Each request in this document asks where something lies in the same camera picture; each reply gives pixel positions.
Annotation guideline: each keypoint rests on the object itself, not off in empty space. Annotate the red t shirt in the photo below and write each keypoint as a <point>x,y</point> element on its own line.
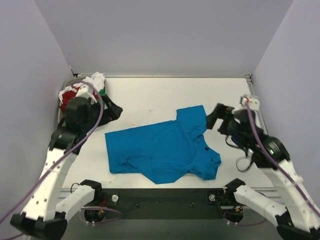
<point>72,100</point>

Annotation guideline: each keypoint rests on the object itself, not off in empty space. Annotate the green t shirt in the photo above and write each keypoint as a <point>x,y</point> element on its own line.
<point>102,92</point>

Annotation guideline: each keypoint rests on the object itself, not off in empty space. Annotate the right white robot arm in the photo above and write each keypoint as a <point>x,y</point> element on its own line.
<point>298,217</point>

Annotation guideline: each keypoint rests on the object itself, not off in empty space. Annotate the grey plastic bin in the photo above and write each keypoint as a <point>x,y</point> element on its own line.
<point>60,113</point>

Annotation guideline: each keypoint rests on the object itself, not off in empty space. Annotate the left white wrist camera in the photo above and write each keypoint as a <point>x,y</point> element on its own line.
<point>86,92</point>

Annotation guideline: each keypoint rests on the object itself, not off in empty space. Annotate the blue t shirt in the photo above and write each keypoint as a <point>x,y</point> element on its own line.
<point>166,151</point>

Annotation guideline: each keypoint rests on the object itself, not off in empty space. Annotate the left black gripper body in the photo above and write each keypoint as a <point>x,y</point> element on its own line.
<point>105,110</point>

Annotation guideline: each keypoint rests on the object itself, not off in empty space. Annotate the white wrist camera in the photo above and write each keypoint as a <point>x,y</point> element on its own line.
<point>86,92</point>
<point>250,100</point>

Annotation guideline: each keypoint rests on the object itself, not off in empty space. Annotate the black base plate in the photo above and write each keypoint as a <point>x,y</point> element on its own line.
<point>164,204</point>

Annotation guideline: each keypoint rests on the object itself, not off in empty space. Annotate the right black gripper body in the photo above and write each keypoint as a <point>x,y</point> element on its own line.
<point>223,118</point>

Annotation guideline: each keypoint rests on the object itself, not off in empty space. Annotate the white t shirt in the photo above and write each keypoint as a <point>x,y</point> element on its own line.
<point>70,88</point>

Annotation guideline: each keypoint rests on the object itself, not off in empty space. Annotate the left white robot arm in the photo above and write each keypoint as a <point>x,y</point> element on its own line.
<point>44,217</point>

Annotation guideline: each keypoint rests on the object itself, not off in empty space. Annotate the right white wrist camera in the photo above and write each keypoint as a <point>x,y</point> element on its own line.
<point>250,100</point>

